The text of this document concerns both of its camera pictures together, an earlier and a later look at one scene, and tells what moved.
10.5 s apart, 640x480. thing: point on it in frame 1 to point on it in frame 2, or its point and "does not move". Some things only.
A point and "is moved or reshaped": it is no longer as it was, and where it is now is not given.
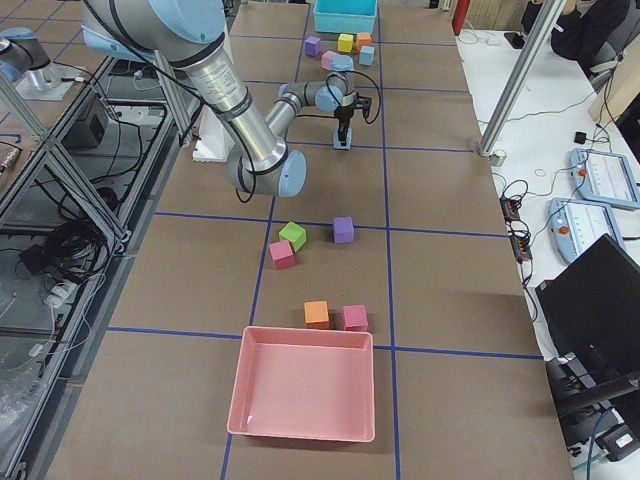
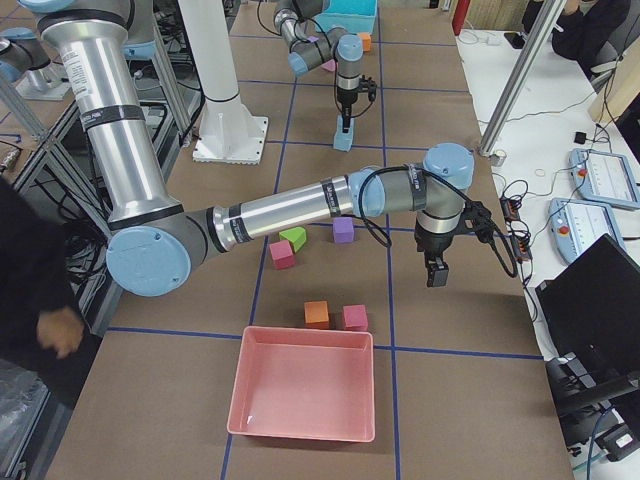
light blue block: [366, 55] is moved or reshaped
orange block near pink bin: [316, 314] does not move
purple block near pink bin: [343, 229] does not move
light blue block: [337, 144] does not move
